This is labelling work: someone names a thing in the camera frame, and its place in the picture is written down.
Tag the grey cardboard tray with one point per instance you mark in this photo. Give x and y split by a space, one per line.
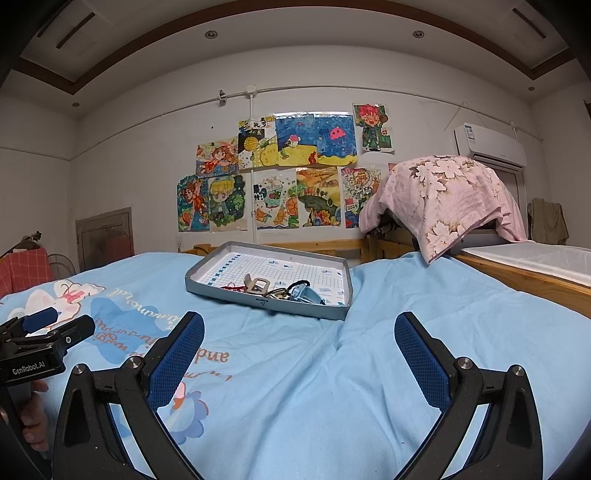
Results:
286 265

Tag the wooden bed headboard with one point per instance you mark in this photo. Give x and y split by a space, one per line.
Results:
355 251

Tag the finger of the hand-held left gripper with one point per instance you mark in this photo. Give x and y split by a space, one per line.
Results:
69 340
41 319

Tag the white air conditioner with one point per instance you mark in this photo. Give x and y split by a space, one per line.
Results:
489 145

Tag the olive hanging jacket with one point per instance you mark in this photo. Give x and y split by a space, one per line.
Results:
547 221

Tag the brown wall cupboard door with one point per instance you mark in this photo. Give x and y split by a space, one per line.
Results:
104 240

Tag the blue printed blanket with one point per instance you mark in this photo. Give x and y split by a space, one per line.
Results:
323 392

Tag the beige belt buckle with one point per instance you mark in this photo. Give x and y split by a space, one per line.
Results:
253 285

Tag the blue-grey small clasp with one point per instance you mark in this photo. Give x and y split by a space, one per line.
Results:
308 294

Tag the group of colourful wall drawings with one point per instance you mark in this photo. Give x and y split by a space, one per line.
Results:
286 175

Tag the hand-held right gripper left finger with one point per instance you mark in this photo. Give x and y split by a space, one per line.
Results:
175 360

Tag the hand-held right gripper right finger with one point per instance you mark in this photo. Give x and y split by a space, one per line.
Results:
420 360

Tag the pink floral cloth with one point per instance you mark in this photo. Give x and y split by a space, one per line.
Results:
443 194

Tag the person's left hand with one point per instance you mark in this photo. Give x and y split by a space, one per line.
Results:
36 415

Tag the wooden bunk frame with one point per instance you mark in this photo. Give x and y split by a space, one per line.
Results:
508 281

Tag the white mattress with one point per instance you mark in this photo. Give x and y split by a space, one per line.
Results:
531 258

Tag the ceiling air vent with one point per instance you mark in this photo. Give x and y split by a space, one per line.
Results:
528 23
76 30

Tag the red checkered cloth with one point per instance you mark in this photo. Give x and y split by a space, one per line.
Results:
23 272

